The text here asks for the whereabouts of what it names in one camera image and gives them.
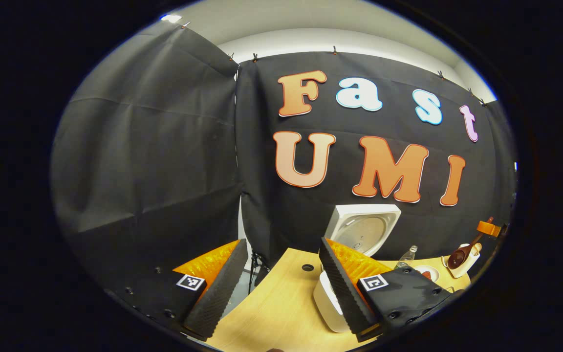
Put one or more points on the brown wooden spoon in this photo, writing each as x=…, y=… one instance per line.
x=460, y=256

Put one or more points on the red meat piece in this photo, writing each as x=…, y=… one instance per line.
x=426, y=274

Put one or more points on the black backdrop cloth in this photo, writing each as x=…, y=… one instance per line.
x=154, y=161

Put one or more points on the white toaster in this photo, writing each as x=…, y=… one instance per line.
x=469, y=266

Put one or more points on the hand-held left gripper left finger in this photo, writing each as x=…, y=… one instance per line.
x=220, y=293

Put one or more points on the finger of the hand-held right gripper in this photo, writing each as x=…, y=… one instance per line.
x=487, y=228

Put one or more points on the black table grommet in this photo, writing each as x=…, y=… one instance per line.
x=308, y=267

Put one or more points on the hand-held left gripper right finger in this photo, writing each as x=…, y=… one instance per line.
x=342, y=293

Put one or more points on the white round plate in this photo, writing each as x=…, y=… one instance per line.
x=430, y=270

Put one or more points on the white rice cooker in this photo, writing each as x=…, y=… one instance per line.
x=364, y=230

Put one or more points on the black tripod stand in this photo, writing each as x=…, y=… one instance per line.
x=258, y=266

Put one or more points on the ceiling light panel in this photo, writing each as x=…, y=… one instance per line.
x=171, y=18

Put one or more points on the toast slice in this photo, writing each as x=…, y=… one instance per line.
x=477, y=248

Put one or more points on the clear plastic water bottle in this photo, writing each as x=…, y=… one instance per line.
x=407, y=256

